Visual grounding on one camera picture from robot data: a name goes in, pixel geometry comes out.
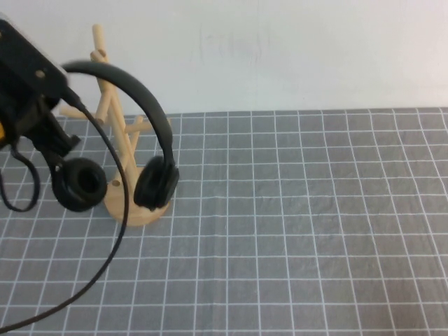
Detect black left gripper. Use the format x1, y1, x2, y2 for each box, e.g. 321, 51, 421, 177
0, 91, 82, 173

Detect black over-ear headphones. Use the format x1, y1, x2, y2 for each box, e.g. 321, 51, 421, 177
51, 59, 181, 213

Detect wooden peg headphone stand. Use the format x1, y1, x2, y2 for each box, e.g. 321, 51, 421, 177
58, 23, 174, 228

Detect grey white-grid tablecloth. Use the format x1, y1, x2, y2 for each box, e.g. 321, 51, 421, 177
0, 107, 448, 336

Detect short looped black cable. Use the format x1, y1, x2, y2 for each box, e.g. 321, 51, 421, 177
0, 141, 41, 213

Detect long black camera cable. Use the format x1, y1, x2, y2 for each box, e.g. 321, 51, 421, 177
0, 87, 132, 332

